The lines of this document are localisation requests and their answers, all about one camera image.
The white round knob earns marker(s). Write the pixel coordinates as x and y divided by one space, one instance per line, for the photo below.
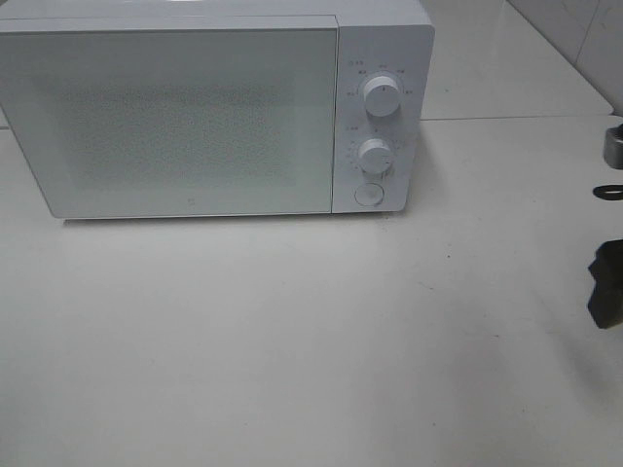
375 156
381 95

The white microwave oven body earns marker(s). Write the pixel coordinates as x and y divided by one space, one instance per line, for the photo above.
373 37

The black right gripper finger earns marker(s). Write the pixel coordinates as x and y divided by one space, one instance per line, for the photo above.
605 304

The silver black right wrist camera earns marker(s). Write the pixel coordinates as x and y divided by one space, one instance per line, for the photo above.
613 147

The round white door button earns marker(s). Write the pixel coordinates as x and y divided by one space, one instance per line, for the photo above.
369 194

